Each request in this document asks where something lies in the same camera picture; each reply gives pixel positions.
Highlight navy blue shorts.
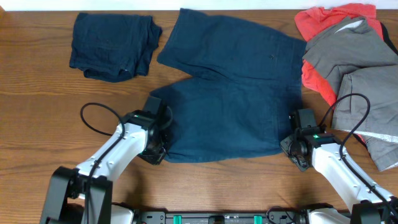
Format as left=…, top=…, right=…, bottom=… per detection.
left=152, top=9, right=306, bottom=163

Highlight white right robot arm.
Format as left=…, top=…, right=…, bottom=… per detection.
left=280, top=109, right=397, bottom=223

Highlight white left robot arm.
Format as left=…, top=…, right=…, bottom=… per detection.
left=40, top=96, right=173, bottom=223

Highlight grey shorts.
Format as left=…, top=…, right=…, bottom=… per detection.
left=303, top=17, right=397, bottom=171

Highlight folded navy blue garment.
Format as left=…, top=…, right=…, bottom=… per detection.
left=69, top=12, right=162, bottom=83

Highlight red orange shirt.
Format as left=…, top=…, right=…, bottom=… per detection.
left=294, top=3, right=384, bottom=105

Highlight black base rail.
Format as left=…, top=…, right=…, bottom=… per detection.
left=108, top=203, right=352, bottom=224

